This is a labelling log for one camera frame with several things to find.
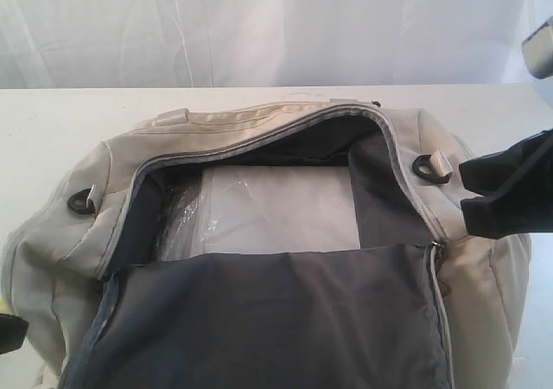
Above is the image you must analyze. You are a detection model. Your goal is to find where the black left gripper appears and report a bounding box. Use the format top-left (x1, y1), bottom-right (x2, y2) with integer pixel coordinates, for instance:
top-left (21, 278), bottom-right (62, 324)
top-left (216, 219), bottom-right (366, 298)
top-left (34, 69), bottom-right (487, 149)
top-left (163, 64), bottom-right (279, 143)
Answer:
top-left (0, 313), bottom-right (29, 353)

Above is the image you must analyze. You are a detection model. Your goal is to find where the metal zipper pull with ring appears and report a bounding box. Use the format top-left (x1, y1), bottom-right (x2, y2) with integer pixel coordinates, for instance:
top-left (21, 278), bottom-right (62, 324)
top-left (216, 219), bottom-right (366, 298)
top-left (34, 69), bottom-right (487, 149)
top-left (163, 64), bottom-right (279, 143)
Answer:
top-left (431, 241), bottom-right (446, 258)

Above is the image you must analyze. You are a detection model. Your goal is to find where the beige fabric duffel bag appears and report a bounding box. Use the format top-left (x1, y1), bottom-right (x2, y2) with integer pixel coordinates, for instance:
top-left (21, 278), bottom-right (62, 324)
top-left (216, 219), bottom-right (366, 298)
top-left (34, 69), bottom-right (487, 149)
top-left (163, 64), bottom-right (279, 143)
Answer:
top-left (1, 101), bottom-right (531, 388)

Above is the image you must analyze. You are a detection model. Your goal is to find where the black plastic d-ring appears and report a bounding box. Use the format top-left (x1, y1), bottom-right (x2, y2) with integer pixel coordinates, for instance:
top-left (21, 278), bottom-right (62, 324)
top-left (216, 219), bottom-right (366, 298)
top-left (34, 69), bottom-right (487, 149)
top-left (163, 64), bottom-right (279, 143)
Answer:
top-left (412, 150), bottom-right (454, 186)
top-left (67, 185), bottom-right (100, 215)

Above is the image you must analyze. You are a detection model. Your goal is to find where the black plastic D-ring left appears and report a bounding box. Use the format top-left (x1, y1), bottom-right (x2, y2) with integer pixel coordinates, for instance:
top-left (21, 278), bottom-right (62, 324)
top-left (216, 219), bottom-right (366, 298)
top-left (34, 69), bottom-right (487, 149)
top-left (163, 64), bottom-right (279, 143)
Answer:
top-left (67, 185), bottom-right (100, 215)

